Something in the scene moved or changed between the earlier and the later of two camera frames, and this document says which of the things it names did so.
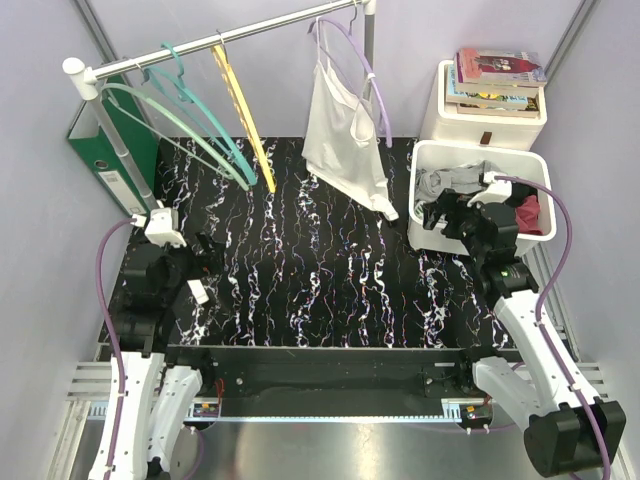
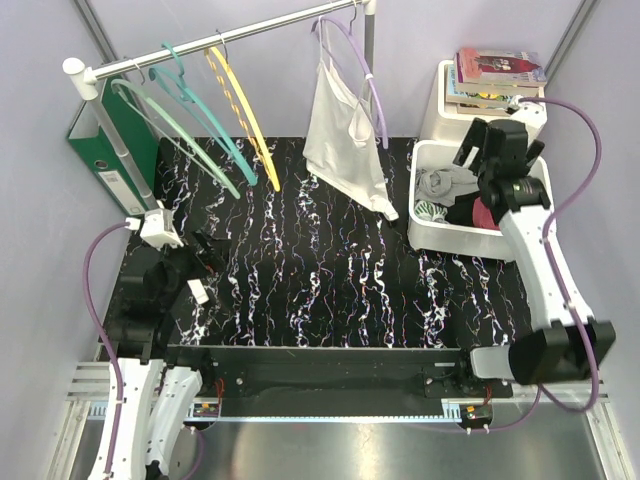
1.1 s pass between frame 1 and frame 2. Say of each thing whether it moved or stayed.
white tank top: stayed
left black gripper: stayed
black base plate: stayed
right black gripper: moved
